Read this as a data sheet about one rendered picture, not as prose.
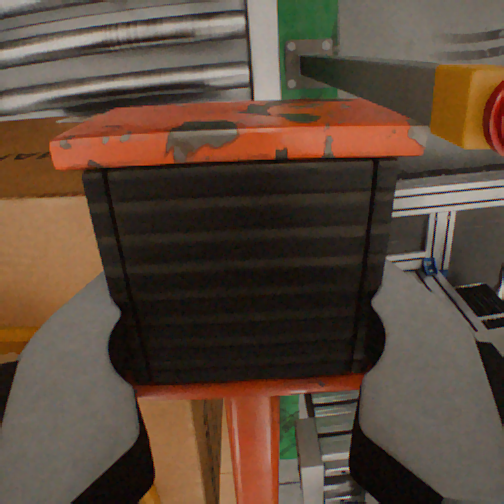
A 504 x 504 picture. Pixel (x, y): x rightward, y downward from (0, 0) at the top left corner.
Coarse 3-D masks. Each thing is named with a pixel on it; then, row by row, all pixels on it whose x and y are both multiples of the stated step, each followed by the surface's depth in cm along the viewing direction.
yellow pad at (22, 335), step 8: (0, 328) 29; (8, 328) 29; (16, 328) 29; (24, 328) 29; (32, 328) 29; (0, 336) 28; (8, 336) 28; (16, 336) 28; (24, 336) 28; (32, 336) 28; (0, 344) 28; (8, 344) 28; (16, 344) 28; (24, 344) 28; (8, 352) 28; (16, 352) 28; (152, 488) 39; (144, 496) 39; (152, 496) 39
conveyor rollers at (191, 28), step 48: (0, 0) 60; (48, 0) 61; (96, 0) 63; (0, 48) 64; (48, 48) 64; (96, 48) 66; (0, 96) 68; (48, 96) 69; (96, 96) 69; (144, 96) 71
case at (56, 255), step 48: (0, 144) 41; (48, 144) 39; (0, 192) 25; (48, 192) 25; (0, 240) 26; (48, 240) 26; (0, 288) 28; (48, 288) 28; (192, 432) 36; (192, 480) 40
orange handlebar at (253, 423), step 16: (224, 400) 15; (240, 400) 14; (256, 400) 14; (272, 400) 14; (240, 416) 15; (256, 416) 15; (272, 416) 15; (240, 432) 15; (256, 432) 15; (272, 432) 15; (240, 448) 16; (256, 448) 16; (272, 448) 16; (240, 464) 16; (256, 464) 16; (272, 464) 16; (240, 480) 17; (256, 480) 17; (272, 480) 17; (240, 496) 18; (256, 496) 17; (272, 496) 18
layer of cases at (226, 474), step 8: (224, 408) 112; (224, 416) 114; (224, 424) 116; (224, 432) 118; (224, 440) 120; (224, 448) 122; (224, 456) 124; (224, 464) 127; (224, 472) 129; (232, 472) 130; (224, 480) 132; (232, 480) 132; (224, 488) 135; (232, 488) 135; (224, 496) 137; (232, 496) 138
